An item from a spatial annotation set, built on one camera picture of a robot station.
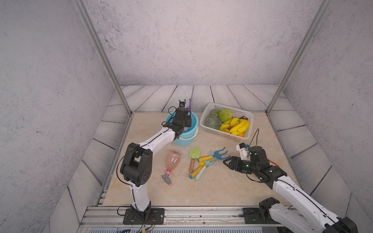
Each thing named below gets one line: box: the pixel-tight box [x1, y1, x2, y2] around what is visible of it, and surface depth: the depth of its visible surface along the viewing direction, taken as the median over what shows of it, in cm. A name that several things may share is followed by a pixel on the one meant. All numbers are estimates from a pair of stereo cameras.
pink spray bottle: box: [160, 149, 182, 187], surface depth 89 cm
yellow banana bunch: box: [219, 117, 250, 136], surface depth 100 cm
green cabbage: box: [218, 108, 233, 123], surface depth 104 cm
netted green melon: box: [203, 114, 221, 130], surface depth 103 cm
